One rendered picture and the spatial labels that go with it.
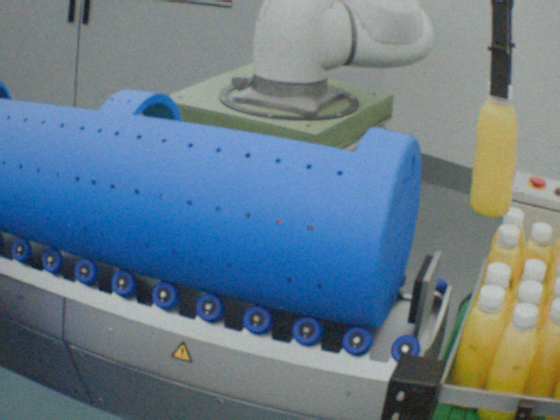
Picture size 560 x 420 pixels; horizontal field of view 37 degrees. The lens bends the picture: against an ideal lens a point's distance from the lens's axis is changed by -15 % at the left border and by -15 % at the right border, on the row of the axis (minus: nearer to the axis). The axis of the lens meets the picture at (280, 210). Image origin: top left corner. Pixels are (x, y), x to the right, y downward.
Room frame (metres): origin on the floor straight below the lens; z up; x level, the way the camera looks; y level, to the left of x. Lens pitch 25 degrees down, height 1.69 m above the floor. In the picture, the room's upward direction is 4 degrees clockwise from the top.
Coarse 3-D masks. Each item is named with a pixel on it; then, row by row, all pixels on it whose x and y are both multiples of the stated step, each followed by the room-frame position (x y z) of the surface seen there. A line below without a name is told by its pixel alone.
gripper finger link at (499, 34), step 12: (492, 0) 1.13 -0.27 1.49; (504, 0) 1.13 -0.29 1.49; (492, 12) 1.14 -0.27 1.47; (504, 12) 1.13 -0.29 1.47; (492, 24) 1.14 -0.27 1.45; (504, 24) 1.13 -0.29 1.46; (492, 36) 1.14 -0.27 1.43; (504, 36) 1.13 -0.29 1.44; (492, 48) 1.14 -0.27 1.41; (504, 48) 1.13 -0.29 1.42
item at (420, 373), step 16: (400, 368) 1.00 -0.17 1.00; (416, 368) 1.00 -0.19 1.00; (432, 368) 1.00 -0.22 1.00; (400, 384) 0.97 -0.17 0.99; (416, 384) 0.96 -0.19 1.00; (432, 384) 0.96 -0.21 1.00; (384, 400) 0.98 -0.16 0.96; (400, 400) 0.97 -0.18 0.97; (416, 400) 0.95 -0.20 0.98; (432, 400) 0.96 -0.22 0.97; (384, 416) 0.97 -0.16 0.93; (400, 416) 0.97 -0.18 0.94; (416, 416) 0.95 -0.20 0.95
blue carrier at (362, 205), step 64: (0, 128) 1.33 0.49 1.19; (64, 128) 1.29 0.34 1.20; (128, 128) 1.27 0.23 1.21; (192, 128) 1.25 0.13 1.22; (0, 192) 1.28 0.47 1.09; (64, 192) 1.24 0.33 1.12; (128, 192) 1.21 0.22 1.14; (192, 192) 1.18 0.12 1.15; (256, 192) 1.16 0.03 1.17; (320, 192) 1.14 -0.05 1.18; (384, 192) 1.13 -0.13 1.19; (128, 256) 1.22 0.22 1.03; (192, 256) 1.17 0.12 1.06; (256, 256) 1.14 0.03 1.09; (320, 256) 1.11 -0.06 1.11; (384, 256) 1.12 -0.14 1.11
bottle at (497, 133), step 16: (480, 112) 1.18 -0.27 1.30; (496, 112) 1.16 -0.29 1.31; (512, 112) 1.17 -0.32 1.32; (480, 128) 1.17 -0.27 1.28; (496, 128) 1.15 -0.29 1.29; (512, 128) 1.16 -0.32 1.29; (480, 144) 1.17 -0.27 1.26; (496, 144) 1.15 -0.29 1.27; (512, 144) 1.16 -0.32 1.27; (480, 160) 1.17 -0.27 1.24; (496, 160) 1.15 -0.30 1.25; (512, 160) 1.16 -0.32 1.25; (480, 176) 1.16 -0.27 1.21; (496, 176) 1.15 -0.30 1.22; (512, 176) 1.16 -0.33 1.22; (480, 192) 1.16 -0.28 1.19; (496, 192) 1.15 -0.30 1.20; (480, 208) 1.16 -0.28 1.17; (496, 208) 1.15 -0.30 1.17
